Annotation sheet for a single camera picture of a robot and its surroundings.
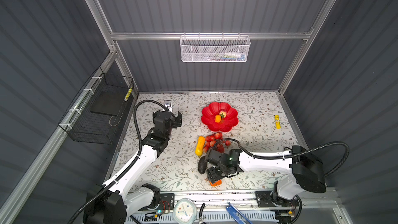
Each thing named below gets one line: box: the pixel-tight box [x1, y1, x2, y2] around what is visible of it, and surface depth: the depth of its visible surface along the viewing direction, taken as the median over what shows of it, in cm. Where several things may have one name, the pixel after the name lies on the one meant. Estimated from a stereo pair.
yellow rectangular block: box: [274, 114, 281, 130], surface depth 104 cm
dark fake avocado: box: [197, 156, 208, 175], surface depth 82 cm
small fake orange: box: [214, 114, 222, 123], surface depth 103 cm
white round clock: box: [172, 197, 197, 224], surface depth 70 cm
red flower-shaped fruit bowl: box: [201, 101, 239, 133], surface depth 107 cm
